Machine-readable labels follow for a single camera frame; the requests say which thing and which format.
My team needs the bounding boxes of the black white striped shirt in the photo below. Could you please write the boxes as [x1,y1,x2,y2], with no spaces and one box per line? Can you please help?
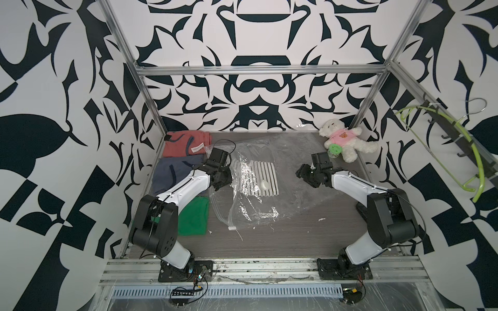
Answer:
[237,161,280,197]

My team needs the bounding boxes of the red tank top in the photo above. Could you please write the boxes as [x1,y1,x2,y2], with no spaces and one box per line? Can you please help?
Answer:
[162,130,212,158]

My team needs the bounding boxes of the blue tank top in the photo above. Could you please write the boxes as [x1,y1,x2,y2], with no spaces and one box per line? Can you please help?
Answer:
[151,154,204,195]

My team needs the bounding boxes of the clear plastic vacuum bag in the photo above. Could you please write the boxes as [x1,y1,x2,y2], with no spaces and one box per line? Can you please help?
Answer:
[206,132,360,231]

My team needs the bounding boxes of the green garment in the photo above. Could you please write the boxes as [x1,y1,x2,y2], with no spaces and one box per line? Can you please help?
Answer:
[178,197,210,237]

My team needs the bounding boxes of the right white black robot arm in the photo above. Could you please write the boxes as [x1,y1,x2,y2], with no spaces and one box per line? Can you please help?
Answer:
[296,152,420,278]

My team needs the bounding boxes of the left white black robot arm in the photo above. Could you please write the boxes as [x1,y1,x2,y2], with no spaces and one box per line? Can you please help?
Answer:
[128,148,232,271]

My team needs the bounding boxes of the white vacuum bag valve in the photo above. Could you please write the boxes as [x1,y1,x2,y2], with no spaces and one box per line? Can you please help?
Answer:
[260,180,271,191]

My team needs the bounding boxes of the green lidded small tub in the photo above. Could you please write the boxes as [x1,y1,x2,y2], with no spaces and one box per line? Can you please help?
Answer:
[327,144,342,158]

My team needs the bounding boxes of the white teddy bear pink shirt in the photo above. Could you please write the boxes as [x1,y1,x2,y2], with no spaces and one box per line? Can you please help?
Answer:
[319,119,379,163]

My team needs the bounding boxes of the green clothes hanger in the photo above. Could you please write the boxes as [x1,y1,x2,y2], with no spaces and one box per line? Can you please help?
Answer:
[395,105,486,203]

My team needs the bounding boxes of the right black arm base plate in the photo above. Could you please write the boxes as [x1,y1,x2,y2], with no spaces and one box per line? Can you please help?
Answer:
[316,257,373,281]

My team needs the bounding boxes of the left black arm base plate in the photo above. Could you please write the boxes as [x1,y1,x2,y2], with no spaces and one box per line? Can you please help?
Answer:
[158,260,214,282]

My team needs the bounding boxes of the white slotted cable duct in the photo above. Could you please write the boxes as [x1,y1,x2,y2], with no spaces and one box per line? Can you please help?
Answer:
[112,284,343,299]

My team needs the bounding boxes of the aluminium frame crossbar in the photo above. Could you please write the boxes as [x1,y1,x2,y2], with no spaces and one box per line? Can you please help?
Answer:
[136,64,386,76]

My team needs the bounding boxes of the black wall hook rack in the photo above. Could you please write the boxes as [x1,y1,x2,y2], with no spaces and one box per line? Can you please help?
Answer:
[419,93,497,180]

